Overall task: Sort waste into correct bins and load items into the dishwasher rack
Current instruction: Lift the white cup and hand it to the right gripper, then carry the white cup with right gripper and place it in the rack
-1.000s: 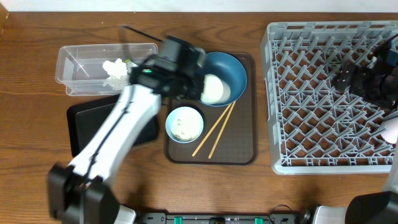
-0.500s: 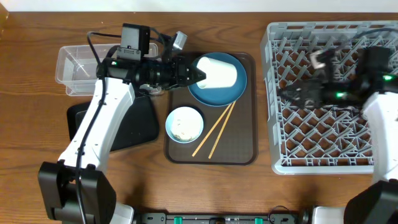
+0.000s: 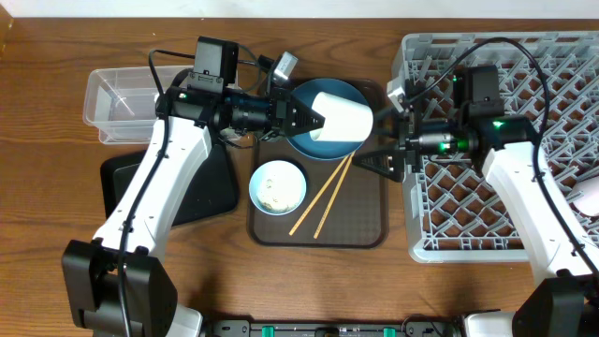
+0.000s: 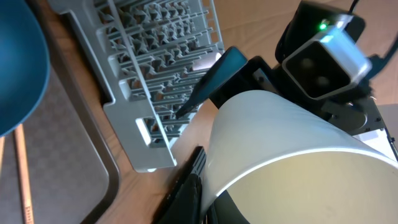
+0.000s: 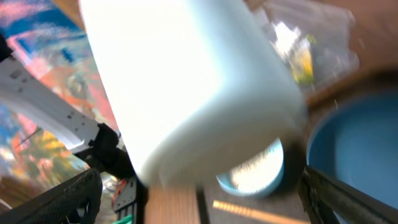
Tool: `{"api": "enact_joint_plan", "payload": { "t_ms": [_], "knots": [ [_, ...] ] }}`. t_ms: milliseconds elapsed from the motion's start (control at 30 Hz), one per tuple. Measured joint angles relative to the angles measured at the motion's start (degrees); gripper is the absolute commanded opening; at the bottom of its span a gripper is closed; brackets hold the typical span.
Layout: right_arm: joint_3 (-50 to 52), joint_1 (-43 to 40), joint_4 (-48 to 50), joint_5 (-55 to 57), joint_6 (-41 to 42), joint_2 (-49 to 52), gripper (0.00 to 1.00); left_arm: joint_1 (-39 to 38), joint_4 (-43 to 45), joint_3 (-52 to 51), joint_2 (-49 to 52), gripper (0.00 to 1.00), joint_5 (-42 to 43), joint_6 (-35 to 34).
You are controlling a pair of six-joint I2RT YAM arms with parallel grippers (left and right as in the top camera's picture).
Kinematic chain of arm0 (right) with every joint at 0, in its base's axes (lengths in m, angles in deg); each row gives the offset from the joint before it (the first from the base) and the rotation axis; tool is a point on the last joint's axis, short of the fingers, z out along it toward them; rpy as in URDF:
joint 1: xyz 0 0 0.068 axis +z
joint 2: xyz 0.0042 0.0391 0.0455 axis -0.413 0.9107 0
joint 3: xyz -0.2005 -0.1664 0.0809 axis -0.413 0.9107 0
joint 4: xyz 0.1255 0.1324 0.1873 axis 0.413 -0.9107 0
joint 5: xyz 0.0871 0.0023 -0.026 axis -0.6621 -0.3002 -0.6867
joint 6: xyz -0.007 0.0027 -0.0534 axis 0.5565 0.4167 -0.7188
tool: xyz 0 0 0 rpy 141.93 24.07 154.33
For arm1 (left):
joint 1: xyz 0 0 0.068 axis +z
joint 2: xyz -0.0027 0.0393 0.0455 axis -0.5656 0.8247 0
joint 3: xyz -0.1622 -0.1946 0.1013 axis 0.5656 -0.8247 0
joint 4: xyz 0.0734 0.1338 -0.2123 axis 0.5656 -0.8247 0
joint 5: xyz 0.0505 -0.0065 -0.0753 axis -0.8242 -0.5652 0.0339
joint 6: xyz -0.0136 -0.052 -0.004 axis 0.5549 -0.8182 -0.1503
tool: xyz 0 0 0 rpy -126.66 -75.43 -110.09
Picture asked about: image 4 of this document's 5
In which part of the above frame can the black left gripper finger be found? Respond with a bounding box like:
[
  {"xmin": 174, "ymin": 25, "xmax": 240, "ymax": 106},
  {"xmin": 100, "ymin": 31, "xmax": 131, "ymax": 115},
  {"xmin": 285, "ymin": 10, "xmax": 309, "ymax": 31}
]
[{"xmin": 154, "ymin": 146, "xmax": 206, "ymax": 224}]

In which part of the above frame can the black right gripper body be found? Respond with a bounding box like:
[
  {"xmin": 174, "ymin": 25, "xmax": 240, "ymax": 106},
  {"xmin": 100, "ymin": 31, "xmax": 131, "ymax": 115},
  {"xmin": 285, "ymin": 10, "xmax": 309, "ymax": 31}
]
[{"xmin": 210, "ymin": 1, "xmax": 392, "ymax": 135}]

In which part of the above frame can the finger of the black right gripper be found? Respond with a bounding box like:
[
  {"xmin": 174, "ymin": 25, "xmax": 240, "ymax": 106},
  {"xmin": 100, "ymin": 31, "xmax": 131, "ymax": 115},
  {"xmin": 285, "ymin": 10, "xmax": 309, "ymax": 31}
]
[{"xmin": 175, "ymin": 46, "xmax": 248, "ymax": 119}]

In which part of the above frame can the white cup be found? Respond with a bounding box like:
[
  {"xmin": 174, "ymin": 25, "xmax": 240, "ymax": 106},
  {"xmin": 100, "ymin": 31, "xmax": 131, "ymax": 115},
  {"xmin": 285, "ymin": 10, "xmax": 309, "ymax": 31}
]
[{"xmin": 201, "ymin": 90, "xmax": 397, "ymax": 223}]

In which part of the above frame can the dark blue plate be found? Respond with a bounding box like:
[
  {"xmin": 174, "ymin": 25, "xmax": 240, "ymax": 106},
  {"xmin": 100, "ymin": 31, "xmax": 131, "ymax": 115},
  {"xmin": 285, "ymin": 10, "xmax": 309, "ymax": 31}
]
[{"xmin": 1, "ymin": 0, "xmax": 50, "ymax": 136}]

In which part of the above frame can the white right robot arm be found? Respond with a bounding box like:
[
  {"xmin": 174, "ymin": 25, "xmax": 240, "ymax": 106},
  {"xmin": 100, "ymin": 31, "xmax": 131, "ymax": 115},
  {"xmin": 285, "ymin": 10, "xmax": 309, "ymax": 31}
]
[{"xmin": 175, "ymin": 1, "xmax": 397, "ymax": 159}]

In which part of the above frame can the grey dishwasher rack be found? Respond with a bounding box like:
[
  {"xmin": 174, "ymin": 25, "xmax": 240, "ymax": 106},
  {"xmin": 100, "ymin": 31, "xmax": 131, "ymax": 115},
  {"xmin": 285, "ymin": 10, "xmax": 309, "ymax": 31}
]
[{"xmin": 49, "ymin": 0, "xmax": 224, "ymax": 172}]

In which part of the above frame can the right wooden chopstick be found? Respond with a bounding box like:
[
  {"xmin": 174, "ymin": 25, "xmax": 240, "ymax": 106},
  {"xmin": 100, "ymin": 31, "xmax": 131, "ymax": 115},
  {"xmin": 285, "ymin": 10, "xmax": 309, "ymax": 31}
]
[{"xmin": 14, "ymin": 124, "xmax": 34, "ymax": 224}]

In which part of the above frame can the wooden chopstick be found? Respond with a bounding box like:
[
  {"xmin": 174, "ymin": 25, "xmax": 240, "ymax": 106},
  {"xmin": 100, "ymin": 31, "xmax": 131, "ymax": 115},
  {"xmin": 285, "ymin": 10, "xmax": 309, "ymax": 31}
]
[
  {"xmin": 14, "ymin": 124, "xmax": 34, "ymax": 224},
  {"xmin": 0, "ymin": 136, "xmax": 5, "ymax": 174}
]

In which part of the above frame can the left wooden chopstick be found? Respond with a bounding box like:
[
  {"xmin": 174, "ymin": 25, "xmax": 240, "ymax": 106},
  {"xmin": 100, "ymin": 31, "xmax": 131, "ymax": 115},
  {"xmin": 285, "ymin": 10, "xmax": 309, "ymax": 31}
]
[{"xmin": 0, "ymin": 136, "xmax": 5, "ymax": 174}]

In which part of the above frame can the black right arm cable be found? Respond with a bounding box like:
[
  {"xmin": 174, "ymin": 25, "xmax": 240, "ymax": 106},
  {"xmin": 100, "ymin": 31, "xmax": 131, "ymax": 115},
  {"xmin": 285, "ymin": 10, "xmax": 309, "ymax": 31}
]
[{"xmin": 348, "ymin": 0, "xmax": 398, "ymax": 72}]

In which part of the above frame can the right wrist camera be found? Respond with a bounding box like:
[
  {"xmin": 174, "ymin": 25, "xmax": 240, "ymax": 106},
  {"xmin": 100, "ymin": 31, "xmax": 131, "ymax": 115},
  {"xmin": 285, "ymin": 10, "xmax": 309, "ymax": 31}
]
[{"xmin": 280, "ymin": 19, "xmax": 373, "ymax": 101}]

